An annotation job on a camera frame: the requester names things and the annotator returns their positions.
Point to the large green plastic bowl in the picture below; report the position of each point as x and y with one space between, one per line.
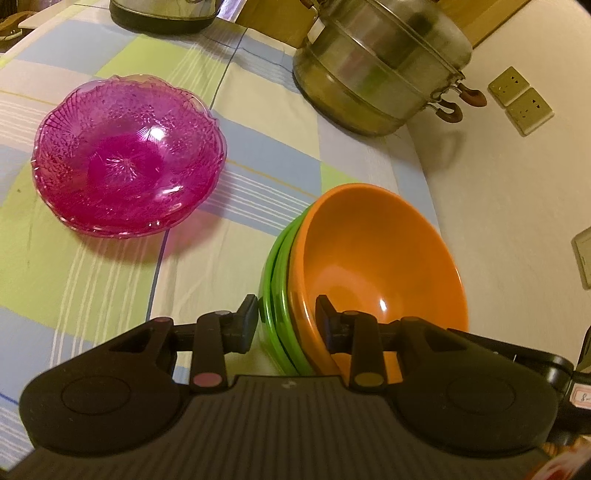
265 323

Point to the stainless steel steamer pot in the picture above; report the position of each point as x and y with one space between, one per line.
378 69

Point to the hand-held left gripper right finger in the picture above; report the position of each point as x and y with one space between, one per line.
325 318

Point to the small green plastic bowl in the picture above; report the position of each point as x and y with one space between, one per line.
282 277

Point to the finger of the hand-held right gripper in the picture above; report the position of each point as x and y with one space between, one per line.
531 357

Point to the checked pastel tablecloth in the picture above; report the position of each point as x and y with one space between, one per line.
115 286

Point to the beige wall data outlet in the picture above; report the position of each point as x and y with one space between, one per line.
582 258

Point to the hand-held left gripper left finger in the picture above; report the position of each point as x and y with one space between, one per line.
247 318

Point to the stainless steel kettle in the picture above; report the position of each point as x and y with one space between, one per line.
161 18

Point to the orange plastic bowl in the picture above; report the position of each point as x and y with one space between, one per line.
378 254

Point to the white wooden chair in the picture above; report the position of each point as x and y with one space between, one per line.
64 11

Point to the beige wall power socket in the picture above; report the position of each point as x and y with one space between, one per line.
530 111
509 86

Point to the wooden door panel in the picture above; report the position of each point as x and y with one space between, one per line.
485 14

